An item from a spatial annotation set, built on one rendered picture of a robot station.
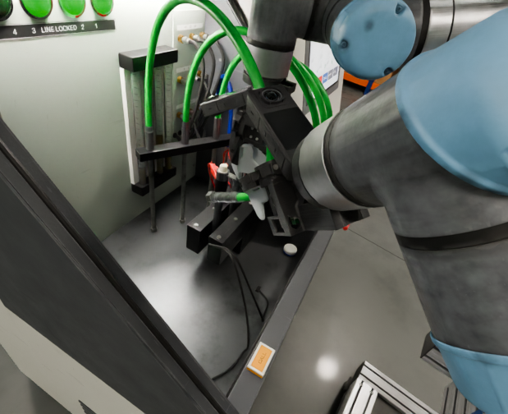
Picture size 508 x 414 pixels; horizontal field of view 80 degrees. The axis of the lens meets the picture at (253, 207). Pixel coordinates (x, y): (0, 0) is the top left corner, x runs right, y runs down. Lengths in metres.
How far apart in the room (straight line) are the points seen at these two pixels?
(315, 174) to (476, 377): 0.14
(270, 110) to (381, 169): 0.18
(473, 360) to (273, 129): 0.23
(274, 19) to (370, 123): 0.33
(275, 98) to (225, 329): 0.55
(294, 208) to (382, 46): 0.18
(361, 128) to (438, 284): 0.09
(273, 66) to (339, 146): 0.32
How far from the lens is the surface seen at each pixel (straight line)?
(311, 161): 0.23
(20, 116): 0.66
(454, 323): 0.19
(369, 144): 0.17
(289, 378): 1.65
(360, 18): 0.35
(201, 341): 0.73
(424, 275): 0.19
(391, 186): 0.17
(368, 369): 1.55
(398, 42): 0.36
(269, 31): 0.49
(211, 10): 0.47
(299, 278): 0.71
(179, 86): 0.92
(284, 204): 0.31
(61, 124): 0.70
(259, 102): 0.33
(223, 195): 0.51
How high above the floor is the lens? 1.49
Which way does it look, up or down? 39 degrees down
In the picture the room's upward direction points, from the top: 13 degrees clockwise
